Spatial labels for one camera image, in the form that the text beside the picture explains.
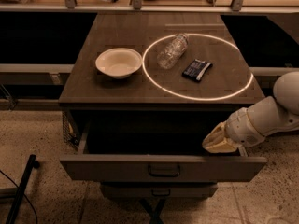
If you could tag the clear plastic water bottle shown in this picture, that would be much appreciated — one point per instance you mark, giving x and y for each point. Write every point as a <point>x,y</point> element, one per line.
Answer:
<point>171,53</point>

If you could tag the grey drawer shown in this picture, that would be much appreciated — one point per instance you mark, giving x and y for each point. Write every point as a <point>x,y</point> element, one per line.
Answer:
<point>158,190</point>
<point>155,155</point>

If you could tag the white bowl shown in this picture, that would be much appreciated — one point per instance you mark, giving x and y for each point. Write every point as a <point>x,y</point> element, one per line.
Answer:
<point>118,63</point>

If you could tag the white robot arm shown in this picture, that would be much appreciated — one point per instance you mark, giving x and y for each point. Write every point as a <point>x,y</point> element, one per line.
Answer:
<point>281,110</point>

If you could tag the grey metal railing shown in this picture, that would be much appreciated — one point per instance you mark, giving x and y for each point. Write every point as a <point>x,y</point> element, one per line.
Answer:
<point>218,6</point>

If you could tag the wire mesh basket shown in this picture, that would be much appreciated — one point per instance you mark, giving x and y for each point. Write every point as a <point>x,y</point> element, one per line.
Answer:
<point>68,133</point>

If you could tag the dark blue snack packet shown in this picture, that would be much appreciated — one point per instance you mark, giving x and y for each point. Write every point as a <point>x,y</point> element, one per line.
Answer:
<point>196,69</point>

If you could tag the black metal stand leg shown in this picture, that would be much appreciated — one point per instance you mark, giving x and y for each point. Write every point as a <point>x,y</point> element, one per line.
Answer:
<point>30,165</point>

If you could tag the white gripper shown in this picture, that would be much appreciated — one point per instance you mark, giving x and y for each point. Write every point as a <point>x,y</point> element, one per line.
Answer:
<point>242,130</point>

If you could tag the grey wooden drawer cabinet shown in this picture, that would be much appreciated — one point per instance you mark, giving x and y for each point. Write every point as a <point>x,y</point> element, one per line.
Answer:
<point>153,96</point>

